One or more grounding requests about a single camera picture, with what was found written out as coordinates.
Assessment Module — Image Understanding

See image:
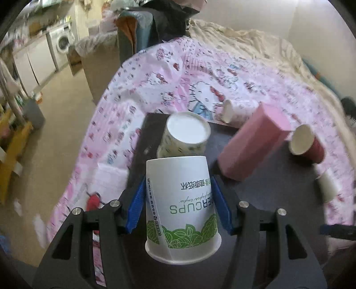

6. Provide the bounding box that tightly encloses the yellow wooden shelf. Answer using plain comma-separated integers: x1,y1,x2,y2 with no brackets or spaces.
0,107,34,205

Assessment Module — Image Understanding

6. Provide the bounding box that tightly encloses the black tray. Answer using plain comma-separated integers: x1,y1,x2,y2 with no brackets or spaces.
99,112,334,289

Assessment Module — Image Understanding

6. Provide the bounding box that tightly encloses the grey trash bin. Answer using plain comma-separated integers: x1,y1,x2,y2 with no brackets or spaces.
22,98,46,130

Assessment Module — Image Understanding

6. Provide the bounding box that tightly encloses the brown cardboard box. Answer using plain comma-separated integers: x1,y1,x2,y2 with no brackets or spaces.
67,44,84,77

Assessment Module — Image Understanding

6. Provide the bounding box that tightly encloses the white cup with leaf print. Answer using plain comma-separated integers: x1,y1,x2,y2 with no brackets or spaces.
156,111,211,158

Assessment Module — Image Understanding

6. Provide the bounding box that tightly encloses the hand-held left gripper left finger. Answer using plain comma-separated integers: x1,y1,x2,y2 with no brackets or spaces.
33,173,147,289

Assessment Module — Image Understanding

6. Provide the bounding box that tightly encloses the grey chair with clothes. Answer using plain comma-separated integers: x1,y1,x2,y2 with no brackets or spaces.
116,0,208,66

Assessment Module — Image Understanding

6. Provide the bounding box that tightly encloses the white washing machine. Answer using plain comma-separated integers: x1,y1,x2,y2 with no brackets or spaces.
46,24,76,70

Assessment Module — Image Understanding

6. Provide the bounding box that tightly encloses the pink rectangular box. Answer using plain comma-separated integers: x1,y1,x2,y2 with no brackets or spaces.
217,102,292,181

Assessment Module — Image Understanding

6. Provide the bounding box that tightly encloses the pink cartoon printed blanket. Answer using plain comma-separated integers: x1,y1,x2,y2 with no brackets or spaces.
46,38,356,288

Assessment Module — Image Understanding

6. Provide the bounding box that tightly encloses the red paper cup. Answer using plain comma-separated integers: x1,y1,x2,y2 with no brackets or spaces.
288,124,326,164

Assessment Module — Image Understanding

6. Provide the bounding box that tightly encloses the white cabinet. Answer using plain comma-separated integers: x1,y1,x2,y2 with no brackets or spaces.
12,36,57,96

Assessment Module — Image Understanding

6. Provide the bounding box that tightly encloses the plain white paper cup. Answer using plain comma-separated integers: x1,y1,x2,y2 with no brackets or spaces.
221,99,260,124

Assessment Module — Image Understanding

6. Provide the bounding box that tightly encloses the white cup with green leaves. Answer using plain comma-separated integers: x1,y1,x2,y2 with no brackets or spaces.
145,156,222,264

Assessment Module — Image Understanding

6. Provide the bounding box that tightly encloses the small white paper cup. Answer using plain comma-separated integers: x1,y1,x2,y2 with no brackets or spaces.
316,169,340,203

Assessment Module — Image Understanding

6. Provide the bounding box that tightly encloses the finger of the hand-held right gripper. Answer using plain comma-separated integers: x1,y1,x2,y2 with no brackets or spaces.
319,224,356,240

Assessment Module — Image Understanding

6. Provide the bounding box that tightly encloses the cream rumpled quilt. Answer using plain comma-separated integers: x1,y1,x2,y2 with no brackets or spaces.
187,19,354,117

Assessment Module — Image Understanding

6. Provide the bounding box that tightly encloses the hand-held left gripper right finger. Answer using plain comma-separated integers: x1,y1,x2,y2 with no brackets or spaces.
210,161,328,289

